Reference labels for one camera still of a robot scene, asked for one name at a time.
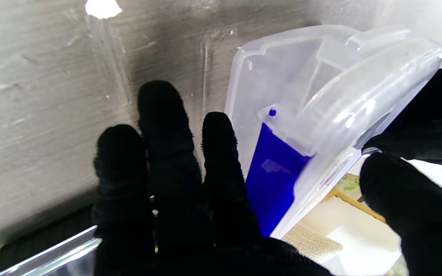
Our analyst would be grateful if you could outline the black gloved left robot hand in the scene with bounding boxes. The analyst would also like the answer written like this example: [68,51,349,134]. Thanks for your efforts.
[362,61,442,171]

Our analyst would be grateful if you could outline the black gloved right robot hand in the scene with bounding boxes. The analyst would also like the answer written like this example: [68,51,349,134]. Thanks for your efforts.
[92,80,442,276]

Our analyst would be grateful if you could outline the clear lid with blue label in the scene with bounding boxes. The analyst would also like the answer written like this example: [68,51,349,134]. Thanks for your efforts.
[271,28,442,240]

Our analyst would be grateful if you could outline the clear lid with green paper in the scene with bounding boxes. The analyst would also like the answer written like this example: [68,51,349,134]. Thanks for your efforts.
[0,225,102,276]

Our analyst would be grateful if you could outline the black plastic ridged tray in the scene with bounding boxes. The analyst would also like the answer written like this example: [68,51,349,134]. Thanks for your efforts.
[0,205,97,276]

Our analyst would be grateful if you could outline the clear tape residue patch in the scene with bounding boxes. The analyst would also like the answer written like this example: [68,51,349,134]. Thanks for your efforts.
[85,17,239,123]

